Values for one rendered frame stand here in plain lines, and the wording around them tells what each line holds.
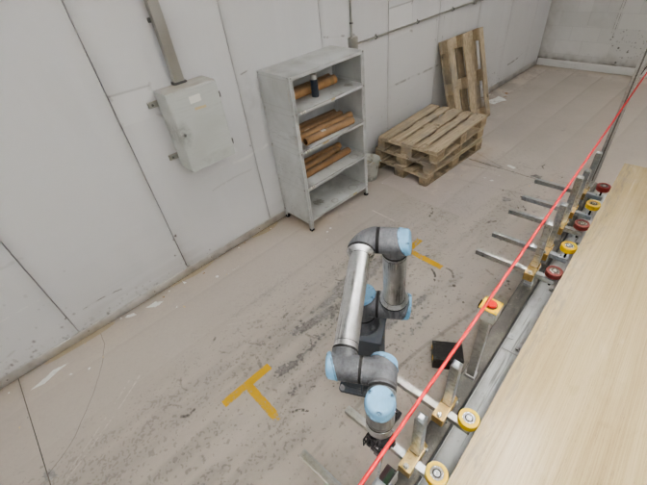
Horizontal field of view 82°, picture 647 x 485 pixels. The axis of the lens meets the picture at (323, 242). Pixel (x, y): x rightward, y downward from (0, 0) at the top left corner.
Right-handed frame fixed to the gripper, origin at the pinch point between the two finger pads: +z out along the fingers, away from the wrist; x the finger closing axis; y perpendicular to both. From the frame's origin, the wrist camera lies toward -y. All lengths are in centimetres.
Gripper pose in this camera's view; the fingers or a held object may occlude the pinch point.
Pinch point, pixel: (383, 446)
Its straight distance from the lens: 152.6
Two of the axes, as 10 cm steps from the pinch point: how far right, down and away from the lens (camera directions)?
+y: -6.6, 5.3, -5.3
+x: 7.4, 3.7, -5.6
